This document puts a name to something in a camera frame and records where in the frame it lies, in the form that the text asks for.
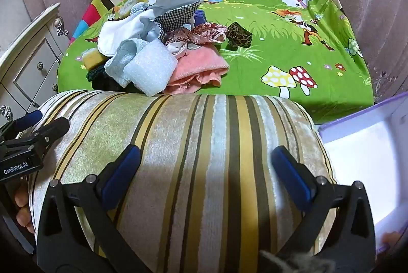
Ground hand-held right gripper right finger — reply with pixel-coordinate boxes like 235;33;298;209
271;145;377;273

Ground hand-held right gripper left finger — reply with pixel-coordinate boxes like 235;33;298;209
36;144;150;273

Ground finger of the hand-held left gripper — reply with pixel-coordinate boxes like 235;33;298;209
0;109;44;137
22;117;71;152

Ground purple cardboard box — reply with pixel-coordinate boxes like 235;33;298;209
317;93;408;261

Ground dark green knit sock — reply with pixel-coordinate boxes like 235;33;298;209
86;64;110;84

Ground pink towel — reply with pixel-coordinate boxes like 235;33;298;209
162;45;230;95

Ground patterned satin scarf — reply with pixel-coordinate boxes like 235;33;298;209
164;22;228;57

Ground purple patterned knit sock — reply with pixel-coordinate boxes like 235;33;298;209
193;10;208;28

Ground person's left hand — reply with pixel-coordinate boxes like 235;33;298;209
14;186;35;233

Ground white carved dresser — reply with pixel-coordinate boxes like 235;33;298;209
0;3;69;133

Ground black knit hat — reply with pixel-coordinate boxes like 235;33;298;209
92;75;149;97

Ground striped velvet cushion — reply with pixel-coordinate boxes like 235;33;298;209
27;90;338;273

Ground yellow sponge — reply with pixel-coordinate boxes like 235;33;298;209
82;48;107;69

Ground light blue towel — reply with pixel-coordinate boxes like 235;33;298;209
105;39;150;87

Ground white foam wrap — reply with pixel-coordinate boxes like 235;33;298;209
123;45;178;97

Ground white cloth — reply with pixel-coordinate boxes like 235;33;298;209
97;10;154;57

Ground green cartoon printed blanket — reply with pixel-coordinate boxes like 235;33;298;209
57;0;374;107

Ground colourful striped sheet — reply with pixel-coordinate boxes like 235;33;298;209
70;0;150;38

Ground yellow fuzzy cloth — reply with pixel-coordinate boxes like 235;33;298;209
114;0;149;19

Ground black checked cloth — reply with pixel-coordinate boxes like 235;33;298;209
155;2;205;35

